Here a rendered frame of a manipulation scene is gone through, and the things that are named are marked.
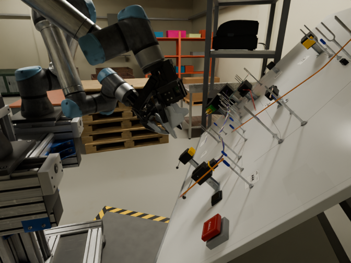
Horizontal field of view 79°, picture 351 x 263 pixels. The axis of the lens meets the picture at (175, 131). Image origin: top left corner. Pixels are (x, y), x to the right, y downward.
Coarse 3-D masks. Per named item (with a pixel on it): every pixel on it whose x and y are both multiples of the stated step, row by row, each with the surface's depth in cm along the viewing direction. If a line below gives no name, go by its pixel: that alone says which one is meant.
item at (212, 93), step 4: (212, 92) 180; (216, 92) 180; (236, 92) 180; (208, 96) 167; (212, 96) 167; (220, 96) 167; (236, 96) 167; (240, 96) 167; (208, 100) 162; (224, 100) 160; (232, 100) 158; (232, 104) 159
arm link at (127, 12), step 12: (120, 12) 54; (132, 12) 54; (144, 12) 56; (120, 24) 54; (132, 24) 54; (144, 24) 55; (132, 36) 55; (144, 36) 55; (132, 48) 57; (144, 48) 56
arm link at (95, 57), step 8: (96, 32) 53; (104, 32) 53; (112, 32) 53; (120, 32) 54; (80, 40) 53; (88, 40) 53; (96, 40) 53; (104, 40) 53; (112, 40) 54; (120, 40) 54; (80, 48) 53; (88, 48) 53; (96, 48) 53; (104, 48) 54; (112, 48) 54; (120, 48) 55; (88, 56) 53; (96, 56) 54; (104, 56) 55; (112, 56) 57; (96, 64) 57
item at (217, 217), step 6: (216, 216) 50; (204, 222) 52; (210, 222) 50; (216, 222) 48; (204, 228) 50; (210, 228) 48; (216, 228) 46; (204, 234) 48; (210, 234) 47; (216, 234) 46; (204, 240) 48
